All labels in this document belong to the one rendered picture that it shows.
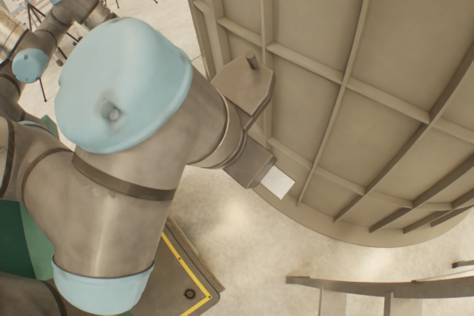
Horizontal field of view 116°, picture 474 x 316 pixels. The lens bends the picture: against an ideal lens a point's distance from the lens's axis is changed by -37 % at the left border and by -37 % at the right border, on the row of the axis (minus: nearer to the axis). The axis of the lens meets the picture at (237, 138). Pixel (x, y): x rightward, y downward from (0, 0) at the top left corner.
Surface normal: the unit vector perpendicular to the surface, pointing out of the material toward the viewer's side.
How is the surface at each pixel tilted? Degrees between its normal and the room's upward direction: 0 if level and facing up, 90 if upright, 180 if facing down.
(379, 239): 0
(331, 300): 0
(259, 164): 25
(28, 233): 0
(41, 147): 34
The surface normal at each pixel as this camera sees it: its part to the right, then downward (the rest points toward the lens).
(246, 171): -0.27, -0.18
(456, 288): -0.98, -0.17
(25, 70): 0.28, 0.78
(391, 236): -0.10, -0.55
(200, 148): 0.65, 0.69
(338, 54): -0.62, 0.69
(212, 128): 0.87, 0.37
